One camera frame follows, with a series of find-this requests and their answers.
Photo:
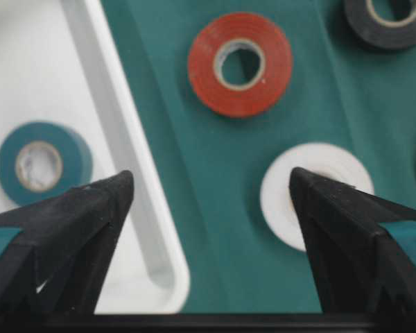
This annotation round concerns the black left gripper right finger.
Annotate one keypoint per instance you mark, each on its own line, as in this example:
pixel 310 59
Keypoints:
pixel 357 265

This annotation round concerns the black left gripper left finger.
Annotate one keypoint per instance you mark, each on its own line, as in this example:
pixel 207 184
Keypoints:
pixel 58 259

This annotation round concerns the green tape roll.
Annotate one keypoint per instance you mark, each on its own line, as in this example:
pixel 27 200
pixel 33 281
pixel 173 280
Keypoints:
pixel 39 160

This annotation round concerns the red tape roll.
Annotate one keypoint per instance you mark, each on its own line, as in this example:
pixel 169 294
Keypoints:
pixel 240 64

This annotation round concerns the white tape roll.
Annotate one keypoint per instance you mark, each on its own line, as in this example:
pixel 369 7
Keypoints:
pixel 324 159

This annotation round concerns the white plastic case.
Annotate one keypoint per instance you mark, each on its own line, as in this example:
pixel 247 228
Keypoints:
pixel 58 63

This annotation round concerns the black tape roll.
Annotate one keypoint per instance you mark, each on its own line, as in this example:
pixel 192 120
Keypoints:
pixel 376 31

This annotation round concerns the green cloth mat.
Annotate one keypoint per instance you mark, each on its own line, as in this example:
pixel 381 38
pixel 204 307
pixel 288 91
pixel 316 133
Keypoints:
pixel 342 92

